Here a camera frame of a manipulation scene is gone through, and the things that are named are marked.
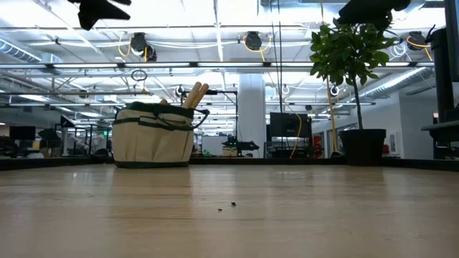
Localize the black aluminium table frame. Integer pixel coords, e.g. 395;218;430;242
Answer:
0;156;459;172

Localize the black metal station frame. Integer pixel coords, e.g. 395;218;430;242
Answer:
180;88;240;158

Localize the black cable reel yellow cord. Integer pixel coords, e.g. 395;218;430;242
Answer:
118;31;158;62
242;30;270;62
406;30;434;62

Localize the black cable ring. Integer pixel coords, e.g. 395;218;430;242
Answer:
130;68;148;82

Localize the wooden handled hand rake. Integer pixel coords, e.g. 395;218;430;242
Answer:
181;81;203;109

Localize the white box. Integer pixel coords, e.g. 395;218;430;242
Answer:
201;135;230;158

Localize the beige green gardening bag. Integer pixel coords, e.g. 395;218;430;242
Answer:
111;100;211;170

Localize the small black monitor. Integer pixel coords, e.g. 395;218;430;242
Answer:
8;125;37;142

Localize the black monitor on cart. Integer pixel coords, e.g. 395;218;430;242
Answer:
263;111;313;159

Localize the wooden handled silver trowel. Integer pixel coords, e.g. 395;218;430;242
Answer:
191;83;210;110

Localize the green potted plant black pot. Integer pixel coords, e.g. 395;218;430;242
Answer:
309;16;399;166

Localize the grey desk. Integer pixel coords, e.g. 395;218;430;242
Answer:
420;120;459;161

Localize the thin black hanging cable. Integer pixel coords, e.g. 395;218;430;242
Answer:
270;0;284;158

